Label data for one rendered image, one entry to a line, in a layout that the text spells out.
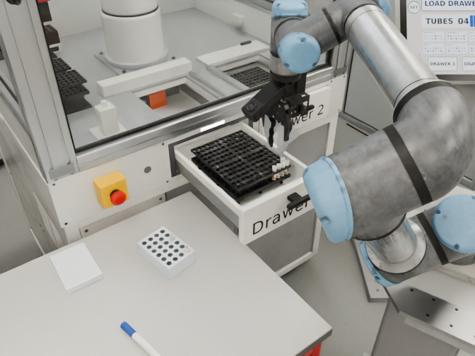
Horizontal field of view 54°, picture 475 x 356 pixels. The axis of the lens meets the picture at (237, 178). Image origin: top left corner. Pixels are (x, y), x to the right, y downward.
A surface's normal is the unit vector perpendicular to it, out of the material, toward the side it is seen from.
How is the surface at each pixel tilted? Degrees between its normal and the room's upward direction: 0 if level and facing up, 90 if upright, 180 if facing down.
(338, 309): 0
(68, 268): 0
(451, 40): 50
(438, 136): 31
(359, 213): 81
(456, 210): 39
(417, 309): 0
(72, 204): 90
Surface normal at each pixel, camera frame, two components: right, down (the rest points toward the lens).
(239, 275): 0.00, -0.79
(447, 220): -0.27, -0.26
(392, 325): -0.55, 0.51
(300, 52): 0.07, 0.61
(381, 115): -0.80, 0.37
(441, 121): -0.07, -0.52
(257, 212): 0.59, 0.49
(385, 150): -0.45, -0.41
